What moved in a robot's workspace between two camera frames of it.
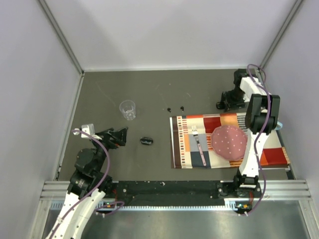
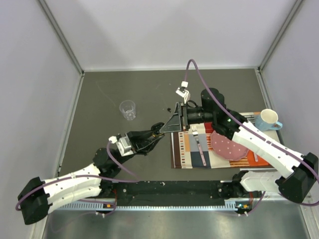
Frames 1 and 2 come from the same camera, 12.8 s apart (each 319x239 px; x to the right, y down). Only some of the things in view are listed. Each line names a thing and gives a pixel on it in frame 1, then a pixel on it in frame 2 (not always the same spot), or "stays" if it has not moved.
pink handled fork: [194, 130] stays
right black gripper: [231, 104] to [174, 124]
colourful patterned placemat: [191, 146] stays
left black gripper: [119, 137] to [138, 144]
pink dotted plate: [229, 142] stays
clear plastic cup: [127, 108] stays
